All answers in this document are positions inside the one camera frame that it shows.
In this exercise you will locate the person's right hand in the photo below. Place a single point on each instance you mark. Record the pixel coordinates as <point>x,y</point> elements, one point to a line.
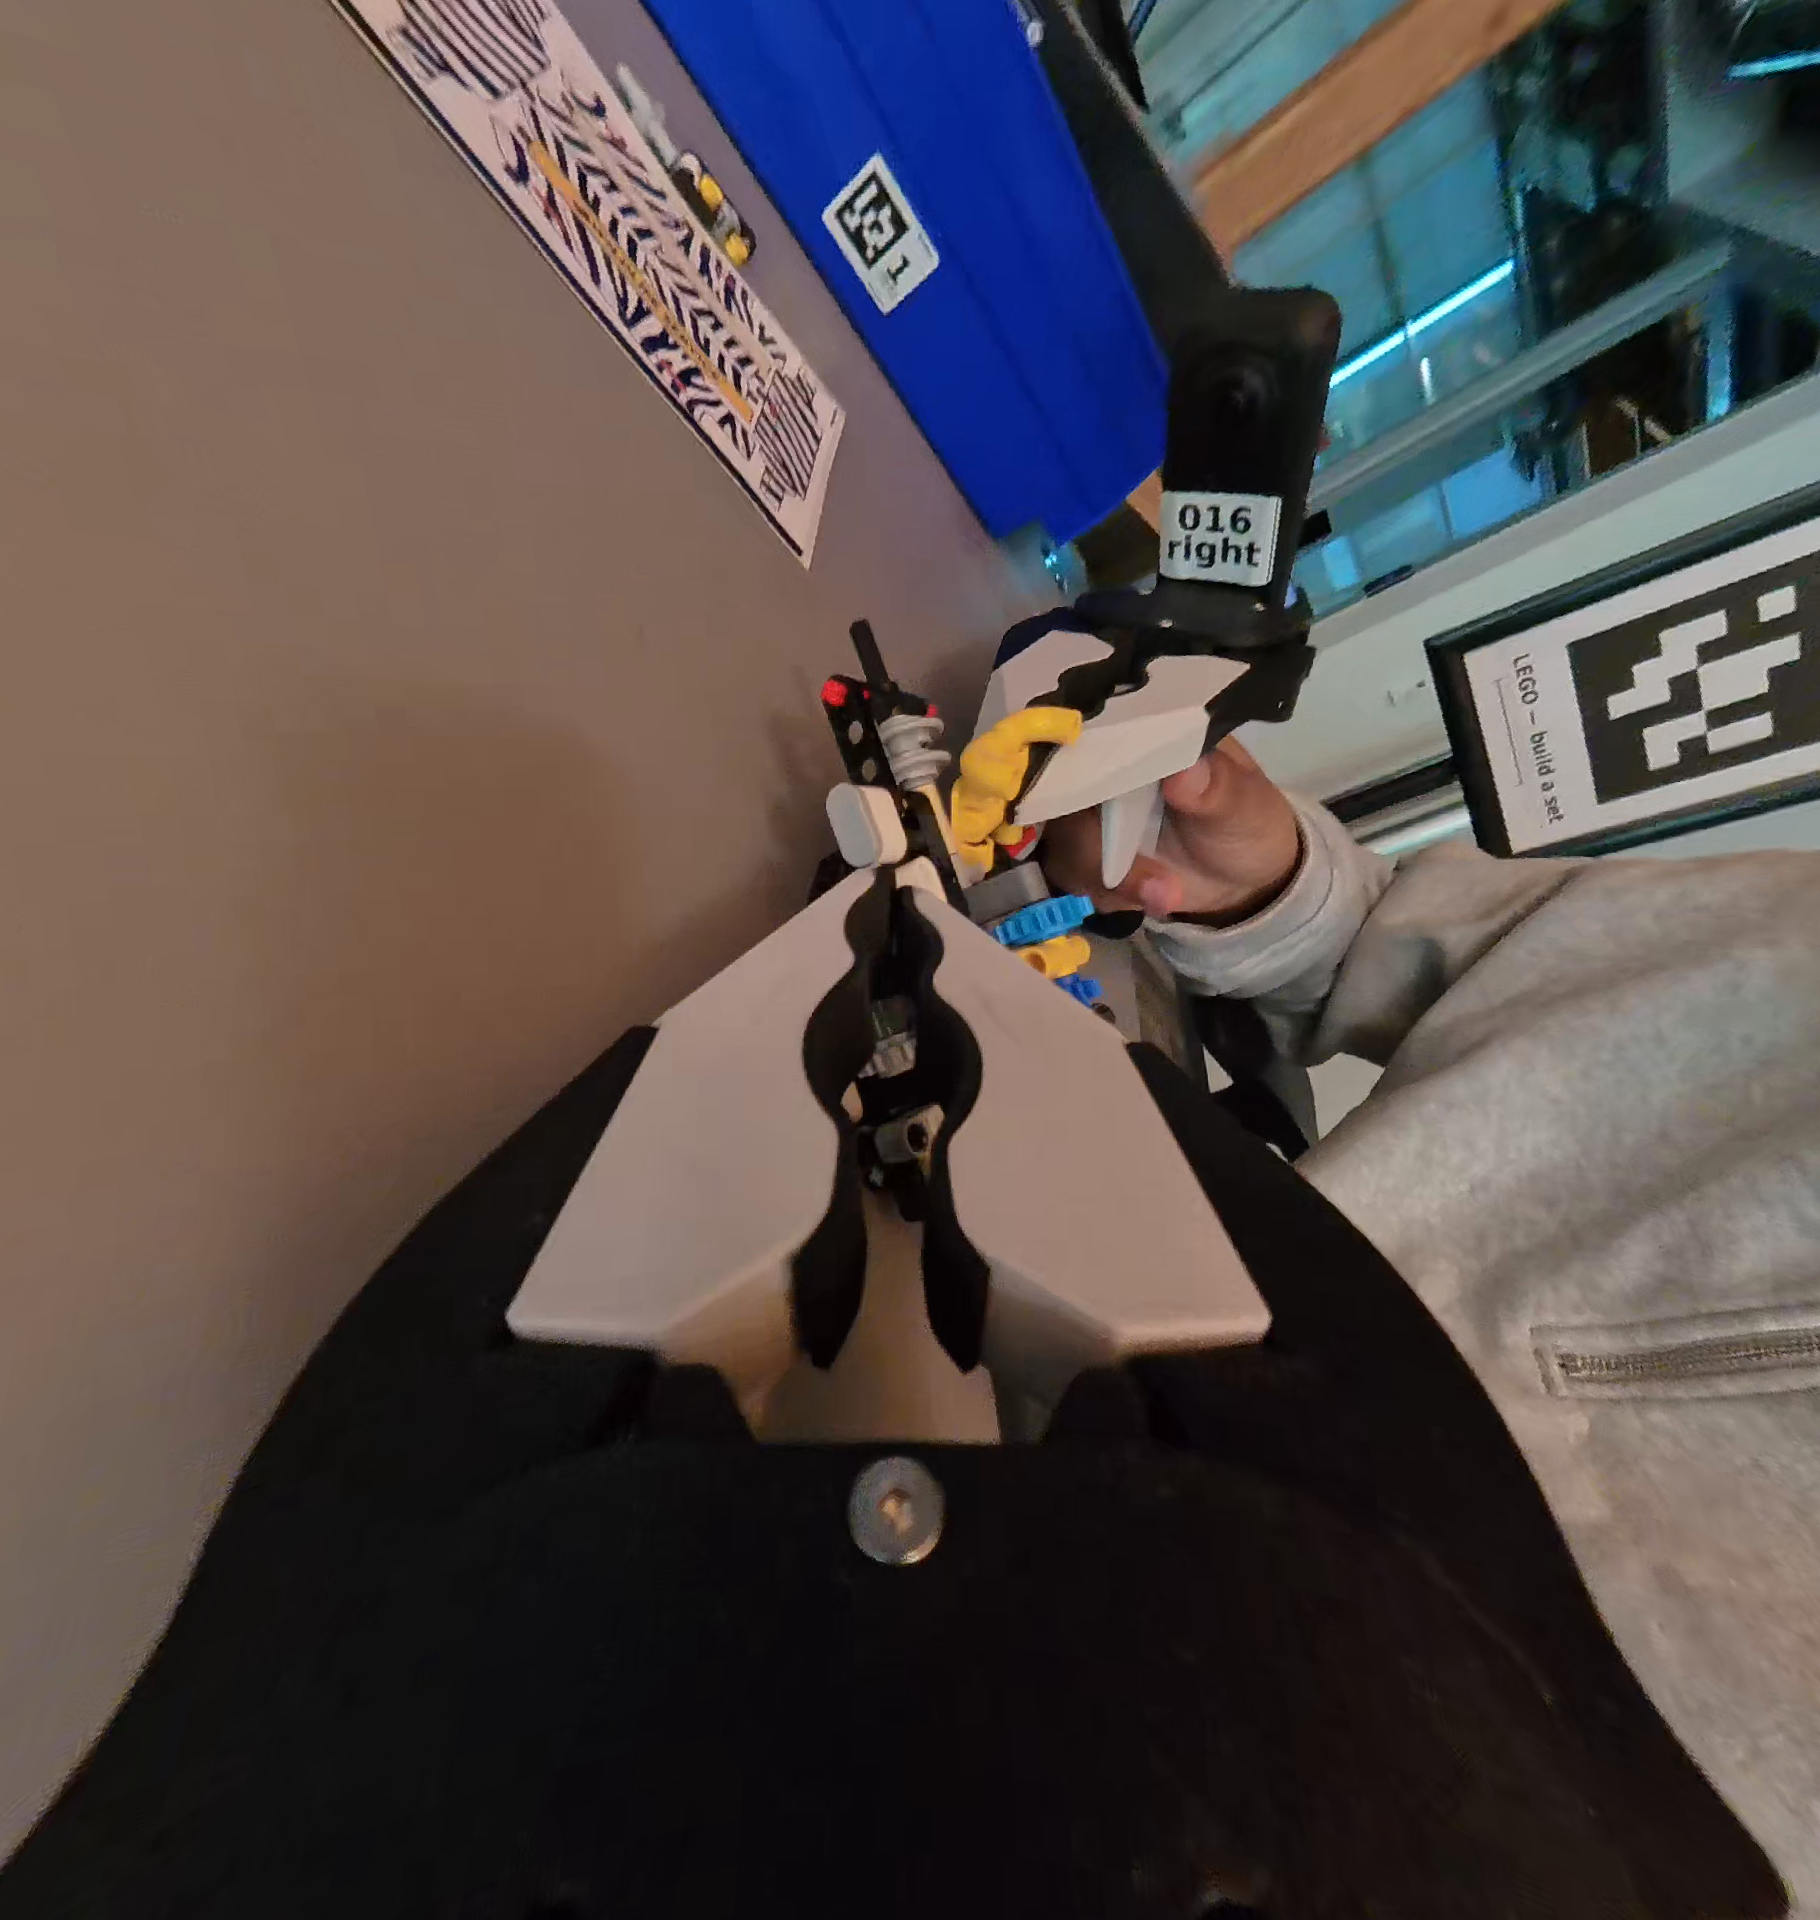
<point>1224,840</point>

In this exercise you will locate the striped printed instruction sheet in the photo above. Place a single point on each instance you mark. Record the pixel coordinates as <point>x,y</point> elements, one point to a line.
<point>655,303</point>

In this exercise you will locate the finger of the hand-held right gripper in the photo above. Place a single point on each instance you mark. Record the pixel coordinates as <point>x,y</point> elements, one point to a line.
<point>1033,673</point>
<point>1134,752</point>

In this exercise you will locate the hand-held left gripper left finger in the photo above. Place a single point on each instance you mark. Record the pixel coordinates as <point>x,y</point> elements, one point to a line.
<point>641,1202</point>

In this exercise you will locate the blue plastic bin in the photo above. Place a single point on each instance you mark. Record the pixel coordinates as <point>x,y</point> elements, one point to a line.
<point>997,376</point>

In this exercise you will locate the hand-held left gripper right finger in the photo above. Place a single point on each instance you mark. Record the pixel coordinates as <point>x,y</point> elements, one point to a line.
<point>1105,1217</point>

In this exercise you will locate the lego technic model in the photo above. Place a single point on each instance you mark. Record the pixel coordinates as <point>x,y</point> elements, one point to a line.
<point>872,824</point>

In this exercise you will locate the wooden beam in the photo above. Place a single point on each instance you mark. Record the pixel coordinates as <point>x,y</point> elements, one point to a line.
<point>1358,121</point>

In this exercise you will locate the square marker sticker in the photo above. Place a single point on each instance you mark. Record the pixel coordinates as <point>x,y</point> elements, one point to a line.
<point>880,234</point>

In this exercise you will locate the small loose lego pieces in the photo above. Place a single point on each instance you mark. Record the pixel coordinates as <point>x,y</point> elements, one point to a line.
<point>700,196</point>

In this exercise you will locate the framed marker sign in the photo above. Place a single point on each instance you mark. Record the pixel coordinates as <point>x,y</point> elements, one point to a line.
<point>1705,673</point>

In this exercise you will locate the black frame post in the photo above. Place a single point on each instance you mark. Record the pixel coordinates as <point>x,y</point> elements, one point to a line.
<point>1151,196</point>

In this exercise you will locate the person's right forearm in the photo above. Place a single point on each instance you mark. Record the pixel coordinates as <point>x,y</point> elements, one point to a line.
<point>1388,959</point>

